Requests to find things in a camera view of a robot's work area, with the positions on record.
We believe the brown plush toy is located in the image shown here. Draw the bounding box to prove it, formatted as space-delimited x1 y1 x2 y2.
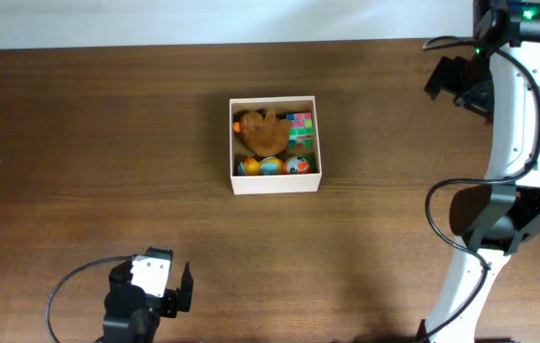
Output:
232 111 291 157

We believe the green round plastic toy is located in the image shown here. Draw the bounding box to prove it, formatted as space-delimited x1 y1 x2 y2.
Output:
310 157 317 173

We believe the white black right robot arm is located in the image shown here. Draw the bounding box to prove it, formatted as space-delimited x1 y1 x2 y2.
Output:
416 0 540 342

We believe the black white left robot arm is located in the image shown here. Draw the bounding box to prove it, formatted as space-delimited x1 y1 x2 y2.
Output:
98 247 194 343

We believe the orange blue duck toy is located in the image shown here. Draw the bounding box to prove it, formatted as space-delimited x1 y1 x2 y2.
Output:
237 156 283 176

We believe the white cardboard box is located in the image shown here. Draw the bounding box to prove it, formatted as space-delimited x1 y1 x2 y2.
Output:
229 95 323 195

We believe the red ball toy with eye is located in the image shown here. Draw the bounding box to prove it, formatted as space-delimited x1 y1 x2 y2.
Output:
283 155 313 174

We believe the colourful puzzle cube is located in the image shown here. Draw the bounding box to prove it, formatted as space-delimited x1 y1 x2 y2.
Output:
287 112 315 148

